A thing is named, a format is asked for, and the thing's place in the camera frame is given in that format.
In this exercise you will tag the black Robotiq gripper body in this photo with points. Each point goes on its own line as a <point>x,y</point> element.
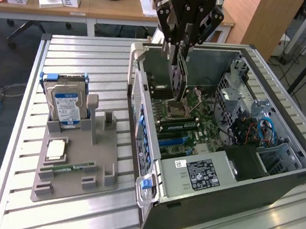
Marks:
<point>193,4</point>

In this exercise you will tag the black graphics card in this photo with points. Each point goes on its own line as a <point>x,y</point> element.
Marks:
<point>179,79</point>

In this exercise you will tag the white paper stack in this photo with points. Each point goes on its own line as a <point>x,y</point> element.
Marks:
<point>148,8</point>

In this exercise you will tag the wooden cabinet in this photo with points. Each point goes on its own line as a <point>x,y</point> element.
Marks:
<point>275,23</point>

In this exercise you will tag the metal socket cover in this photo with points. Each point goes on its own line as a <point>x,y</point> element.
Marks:
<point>200,91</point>

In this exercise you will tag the white floor bin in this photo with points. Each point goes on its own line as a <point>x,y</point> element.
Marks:
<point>280,48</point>

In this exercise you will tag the silver perforated drive cage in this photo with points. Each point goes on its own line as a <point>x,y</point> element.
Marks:
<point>230,95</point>

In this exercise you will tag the CPU socket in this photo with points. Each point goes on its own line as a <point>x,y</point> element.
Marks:
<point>175,110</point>

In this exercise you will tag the installed green RAM stick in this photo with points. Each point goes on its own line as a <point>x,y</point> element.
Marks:
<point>180,125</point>

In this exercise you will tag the green motherboard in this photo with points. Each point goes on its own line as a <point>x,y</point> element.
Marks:
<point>207,128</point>

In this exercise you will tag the blue expansion slot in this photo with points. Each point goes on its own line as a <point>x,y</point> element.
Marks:
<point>174,142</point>

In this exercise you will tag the hard disk with blue carrier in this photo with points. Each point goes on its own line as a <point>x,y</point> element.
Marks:
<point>64,103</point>

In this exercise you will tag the wooden desk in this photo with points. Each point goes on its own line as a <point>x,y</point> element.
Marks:
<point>30,9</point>

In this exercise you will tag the black office chair base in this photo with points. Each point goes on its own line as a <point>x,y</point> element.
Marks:
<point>17,32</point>

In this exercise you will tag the silver disk bay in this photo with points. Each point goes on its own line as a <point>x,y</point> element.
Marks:
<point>278,159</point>

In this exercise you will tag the grey parts rack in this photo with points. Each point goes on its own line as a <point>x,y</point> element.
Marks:
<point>84,151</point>

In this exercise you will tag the grey power supply unit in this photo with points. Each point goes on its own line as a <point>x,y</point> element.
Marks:
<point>174,176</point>

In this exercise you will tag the clear case latch blue tab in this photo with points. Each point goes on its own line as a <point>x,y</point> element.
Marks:
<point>144,185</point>

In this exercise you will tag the silver CPU chip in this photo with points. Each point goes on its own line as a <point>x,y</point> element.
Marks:
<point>55,149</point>

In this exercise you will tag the dark grey PC case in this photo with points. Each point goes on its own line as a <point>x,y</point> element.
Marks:
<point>214,207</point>

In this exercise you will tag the blue bracket clips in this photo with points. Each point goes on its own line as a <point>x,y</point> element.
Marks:
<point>141,119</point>

